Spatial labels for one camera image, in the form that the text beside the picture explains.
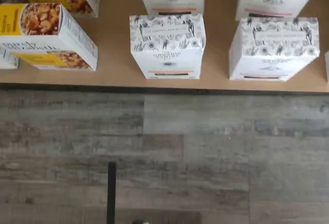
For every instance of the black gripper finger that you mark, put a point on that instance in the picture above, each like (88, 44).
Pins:
(111, 195)

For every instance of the blue Flax Plus oatmeal box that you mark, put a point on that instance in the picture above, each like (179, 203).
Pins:
(7, 59)

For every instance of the wooden shelf board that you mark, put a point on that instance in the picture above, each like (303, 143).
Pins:
(115, 54)

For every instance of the black metal shelf rack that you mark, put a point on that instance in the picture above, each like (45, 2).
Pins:
(164, 89)

